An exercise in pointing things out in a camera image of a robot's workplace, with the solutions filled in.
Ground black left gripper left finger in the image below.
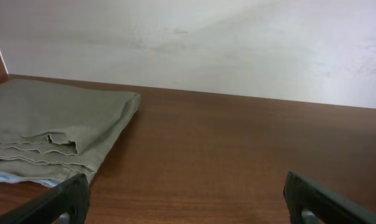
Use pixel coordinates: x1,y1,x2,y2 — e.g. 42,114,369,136
0,174,90,224

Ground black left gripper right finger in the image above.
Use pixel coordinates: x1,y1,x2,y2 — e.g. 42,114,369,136
283,172,376,224

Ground folded khaki shorts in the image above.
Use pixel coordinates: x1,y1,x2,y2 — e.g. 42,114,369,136
0,79,141,187

